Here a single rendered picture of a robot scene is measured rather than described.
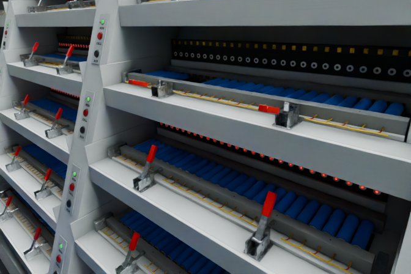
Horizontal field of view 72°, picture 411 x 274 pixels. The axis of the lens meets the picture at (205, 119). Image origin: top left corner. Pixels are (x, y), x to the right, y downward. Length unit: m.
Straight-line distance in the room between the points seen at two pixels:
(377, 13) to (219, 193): 0.36
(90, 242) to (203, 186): 0.35
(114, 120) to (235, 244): 0.43
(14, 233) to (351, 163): 1.09
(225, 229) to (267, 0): 0.36
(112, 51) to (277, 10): 0.41
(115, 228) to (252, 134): 0.47
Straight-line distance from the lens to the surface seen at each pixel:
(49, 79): 0.99
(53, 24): 1.05
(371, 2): 0.41
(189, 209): 0.53
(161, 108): 0.55
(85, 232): 0.81
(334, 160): 0.38
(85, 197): 0.77
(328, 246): 0.46
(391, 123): 0.41
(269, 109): 0.35
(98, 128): 0.72
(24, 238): 1.19
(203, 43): 0.70
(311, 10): 0.43
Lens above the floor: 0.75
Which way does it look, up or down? 4 degrees down
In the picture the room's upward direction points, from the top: 12 degrees clockwise
